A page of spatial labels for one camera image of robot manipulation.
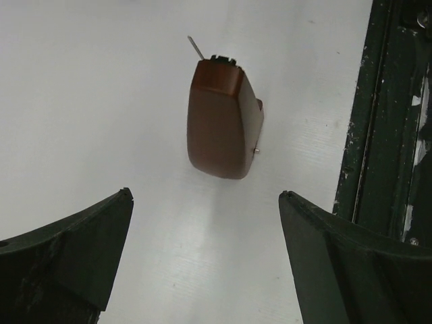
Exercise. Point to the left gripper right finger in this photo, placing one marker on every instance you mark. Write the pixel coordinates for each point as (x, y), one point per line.
(344, 273)

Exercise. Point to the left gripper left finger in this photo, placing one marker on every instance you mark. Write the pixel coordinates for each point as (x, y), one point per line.
(64, 272)

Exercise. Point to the brown wooden metronome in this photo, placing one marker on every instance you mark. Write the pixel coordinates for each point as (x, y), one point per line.
(224, 119)

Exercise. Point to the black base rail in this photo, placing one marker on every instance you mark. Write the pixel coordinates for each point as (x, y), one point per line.
(376, 173)

